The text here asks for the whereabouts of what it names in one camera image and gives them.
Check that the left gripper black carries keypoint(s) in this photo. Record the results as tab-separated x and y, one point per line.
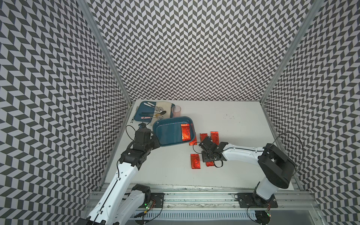
156	144

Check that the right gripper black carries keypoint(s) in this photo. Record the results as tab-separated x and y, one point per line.
204	158

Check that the red tea bag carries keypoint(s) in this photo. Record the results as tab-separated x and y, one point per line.
195	161
203	136
215	137
210	164
193	142
186	132

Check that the teal storage box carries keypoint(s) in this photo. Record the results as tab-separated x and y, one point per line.
169	131

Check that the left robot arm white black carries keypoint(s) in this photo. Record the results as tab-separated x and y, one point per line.
111	208

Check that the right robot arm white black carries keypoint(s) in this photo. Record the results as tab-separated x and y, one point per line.
276	166

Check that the teal flat tray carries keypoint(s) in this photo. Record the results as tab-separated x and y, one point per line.
145	109

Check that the black spoon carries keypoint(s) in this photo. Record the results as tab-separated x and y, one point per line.
154	113

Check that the beige cloth napkin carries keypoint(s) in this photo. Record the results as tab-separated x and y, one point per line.
164	106

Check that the pink plastic cup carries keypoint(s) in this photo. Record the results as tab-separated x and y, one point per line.
176	111

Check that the green handled gold spoon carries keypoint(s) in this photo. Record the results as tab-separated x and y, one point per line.
148	115

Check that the white handled spoon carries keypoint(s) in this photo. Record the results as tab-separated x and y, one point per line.
151	107
154	104

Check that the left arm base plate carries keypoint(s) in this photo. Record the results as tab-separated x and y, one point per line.
155	200

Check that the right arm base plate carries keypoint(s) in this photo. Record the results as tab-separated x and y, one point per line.
249	199

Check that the aluminium front rail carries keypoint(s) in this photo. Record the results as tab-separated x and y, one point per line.
224	198

